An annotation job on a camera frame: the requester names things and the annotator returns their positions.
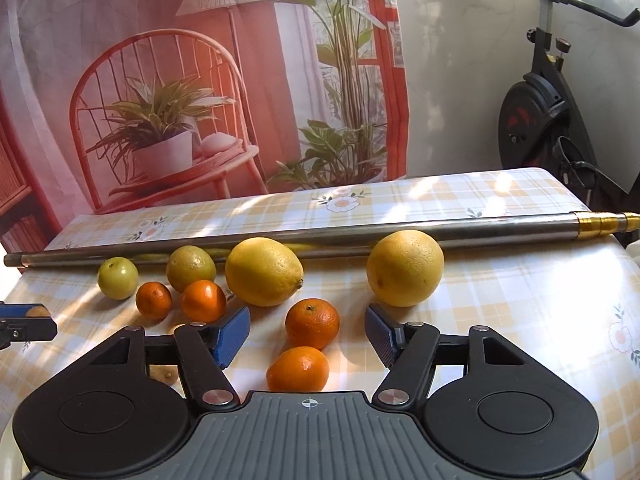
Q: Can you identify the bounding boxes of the small brown round fruit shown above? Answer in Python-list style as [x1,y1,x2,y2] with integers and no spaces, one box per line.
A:
[149,364,179,387]

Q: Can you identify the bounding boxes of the small orange mandarin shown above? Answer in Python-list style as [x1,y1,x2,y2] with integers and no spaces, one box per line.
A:
[180,280,227,323]

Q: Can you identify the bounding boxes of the large yellow grapefruit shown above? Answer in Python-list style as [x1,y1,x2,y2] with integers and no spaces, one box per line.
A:
[367,230,445,308]

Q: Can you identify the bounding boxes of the yellow-green citrus fruit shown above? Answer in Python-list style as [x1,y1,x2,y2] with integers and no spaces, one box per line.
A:
[166,245,217,292]

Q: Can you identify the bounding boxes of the large yellow lemon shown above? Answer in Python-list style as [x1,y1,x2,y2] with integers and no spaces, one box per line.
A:
[224,237,304,308]

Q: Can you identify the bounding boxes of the orange mandarin with stem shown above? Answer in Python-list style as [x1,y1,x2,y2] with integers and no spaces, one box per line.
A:
[284,298,341,350]

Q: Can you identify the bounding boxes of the small left mandarin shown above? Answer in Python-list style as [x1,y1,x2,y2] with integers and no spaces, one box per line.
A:
[136,282,174,322]

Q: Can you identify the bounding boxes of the green round fruit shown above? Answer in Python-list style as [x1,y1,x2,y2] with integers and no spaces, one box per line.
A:
[98,257,139,301]

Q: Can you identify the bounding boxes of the plaid floral tablecloth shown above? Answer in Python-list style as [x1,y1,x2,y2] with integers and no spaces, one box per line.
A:
[0,166,640,480]

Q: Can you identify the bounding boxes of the black exercise bike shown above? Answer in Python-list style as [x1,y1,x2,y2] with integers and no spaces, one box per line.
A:
[498,0,639,212]

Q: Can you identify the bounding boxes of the printed backdrop curtain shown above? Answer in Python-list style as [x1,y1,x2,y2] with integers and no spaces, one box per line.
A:
[1,0,409,252]

